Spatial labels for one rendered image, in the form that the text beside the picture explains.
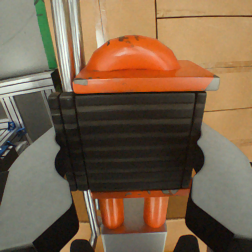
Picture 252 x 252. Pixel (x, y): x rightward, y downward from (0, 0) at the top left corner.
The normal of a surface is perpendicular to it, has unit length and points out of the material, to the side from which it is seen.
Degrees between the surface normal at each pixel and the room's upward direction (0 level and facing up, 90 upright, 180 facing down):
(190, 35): 0
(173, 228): 1
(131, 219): 90
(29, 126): 0
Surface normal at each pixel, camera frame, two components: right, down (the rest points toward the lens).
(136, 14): 0.04, 0.47
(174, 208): -0.02, -0.88
